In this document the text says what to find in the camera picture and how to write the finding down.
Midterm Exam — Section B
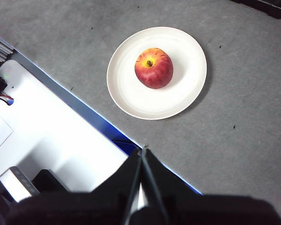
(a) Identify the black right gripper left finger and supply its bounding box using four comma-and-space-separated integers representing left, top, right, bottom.
4, 149, 144, 225

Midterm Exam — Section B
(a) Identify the grey white box device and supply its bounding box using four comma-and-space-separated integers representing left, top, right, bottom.
0, 165, 41, 203

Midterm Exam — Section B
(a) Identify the red yellow apple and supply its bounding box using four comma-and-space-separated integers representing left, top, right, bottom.
134, 47, 174, 90

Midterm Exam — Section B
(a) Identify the red white wire bundle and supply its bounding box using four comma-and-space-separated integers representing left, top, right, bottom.
0, 92, 15, 105

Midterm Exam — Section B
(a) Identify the pale yellow plate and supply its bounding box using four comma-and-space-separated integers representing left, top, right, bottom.
106, 26, 208, 120

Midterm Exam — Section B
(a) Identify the grey ribbed panel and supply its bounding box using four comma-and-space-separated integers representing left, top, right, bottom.
0, 35, 15, 72

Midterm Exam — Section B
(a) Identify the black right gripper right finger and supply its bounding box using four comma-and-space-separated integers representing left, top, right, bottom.
144, 148, 281, 225

